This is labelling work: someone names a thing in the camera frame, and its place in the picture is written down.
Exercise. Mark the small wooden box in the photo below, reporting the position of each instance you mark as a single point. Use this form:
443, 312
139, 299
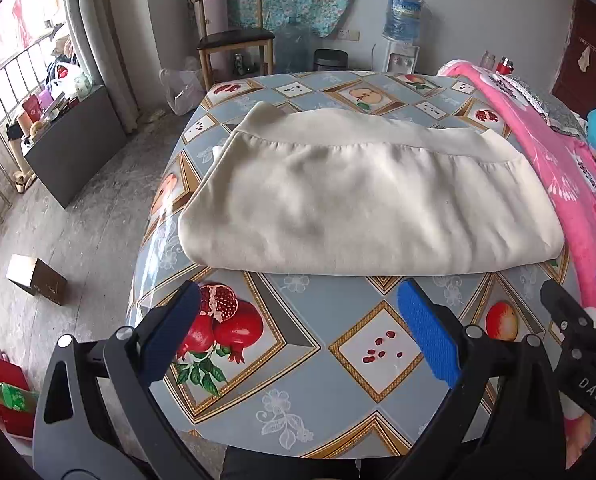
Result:
38, 280

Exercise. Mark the white plastic bag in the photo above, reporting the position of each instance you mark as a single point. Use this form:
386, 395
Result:
183, 90

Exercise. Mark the wooden chair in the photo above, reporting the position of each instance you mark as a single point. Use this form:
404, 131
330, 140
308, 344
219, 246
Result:
235, 37

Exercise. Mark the fruit print tablecloth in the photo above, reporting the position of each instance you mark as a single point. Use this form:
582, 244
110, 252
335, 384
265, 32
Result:
328, 360

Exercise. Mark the clear empty water jug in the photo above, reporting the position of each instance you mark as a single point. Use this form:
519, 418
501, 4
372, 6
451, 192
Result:
293, 47

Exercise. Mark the pink jar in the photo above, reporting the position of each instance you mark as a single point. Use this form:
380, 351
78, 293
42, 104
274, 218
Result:
487, 61

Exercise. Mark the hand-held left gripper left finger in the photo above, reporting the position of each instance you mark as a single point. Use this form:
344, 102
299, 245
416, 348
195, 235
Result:
170, 335

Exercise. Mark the dark grey cabinet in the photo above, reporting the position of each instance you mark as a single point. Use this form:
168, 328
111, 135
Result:
83, 145

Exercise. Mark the black trash bin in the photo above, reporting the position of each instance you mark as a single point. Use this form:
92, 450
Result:
330, 60

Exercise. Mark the cream jacket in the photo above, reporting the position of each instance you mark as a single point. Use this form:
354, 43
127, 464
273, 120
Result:
353, 195

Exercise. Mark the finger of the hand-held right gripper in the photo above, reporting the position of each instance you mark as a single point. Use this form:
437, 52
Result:
565, 312

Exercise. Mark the grey lace cloth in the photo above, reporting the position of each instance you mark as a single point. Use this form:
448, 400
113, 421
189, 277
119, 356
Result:
543, 102

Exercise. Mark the green packet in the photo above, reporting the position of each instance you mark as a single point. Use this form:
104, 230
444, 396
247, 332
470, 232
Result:
13, 397

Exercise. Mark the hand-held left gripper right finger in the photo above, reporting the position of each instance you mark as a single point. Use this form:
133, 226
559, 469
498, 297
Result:
428, 335

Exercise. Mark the dark red door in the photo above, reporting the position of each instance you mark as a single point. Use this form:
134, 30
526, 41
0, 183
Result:
593, 40

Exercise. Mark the green bottles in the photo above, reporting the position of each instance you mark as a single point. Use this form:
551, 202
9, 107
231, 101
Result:
243, 64

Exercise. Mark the wall socket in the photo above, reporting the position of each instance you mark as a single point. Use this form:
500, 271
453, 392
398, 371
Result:
348, 35

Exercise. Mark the grey curtain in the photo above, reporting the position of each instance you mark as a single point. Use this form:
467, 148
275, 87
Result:
103, 45

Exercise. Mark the red paper bag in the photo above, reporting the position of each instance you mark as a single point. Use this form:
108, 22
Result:
13, 422

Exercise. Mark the pink blanket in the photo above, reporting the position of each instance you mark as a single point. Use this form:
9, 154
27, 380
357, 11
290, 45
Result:
568, 175

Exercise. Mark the blue water bottle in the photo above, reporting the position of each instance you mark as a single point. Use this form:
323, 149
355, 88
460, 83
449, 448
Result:
403, 15

